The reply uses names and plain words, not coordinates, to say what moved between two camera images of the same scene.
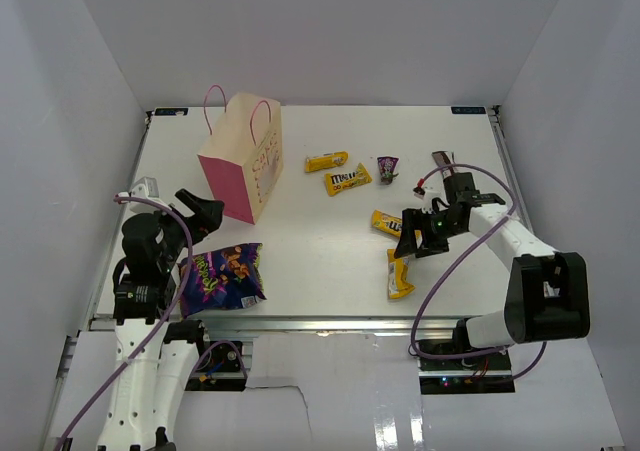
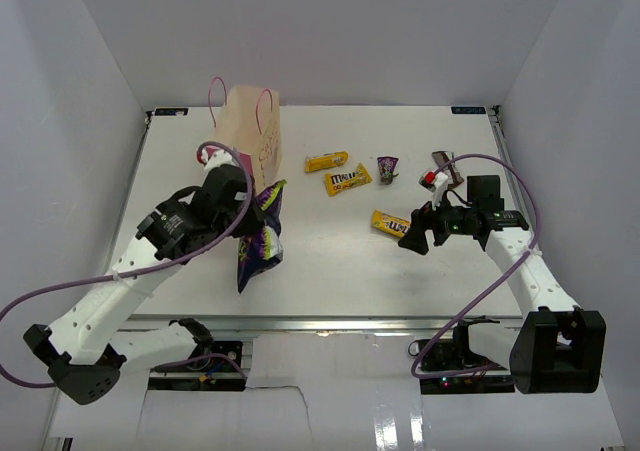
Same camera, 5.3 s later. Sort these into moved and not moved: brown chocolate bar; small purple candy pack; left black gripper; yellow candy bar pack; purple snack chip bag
Moved: left black gripper; purple snack chip bag
Not moved: small purple candy pack; brown chocolate bar; yellow candy bar pack
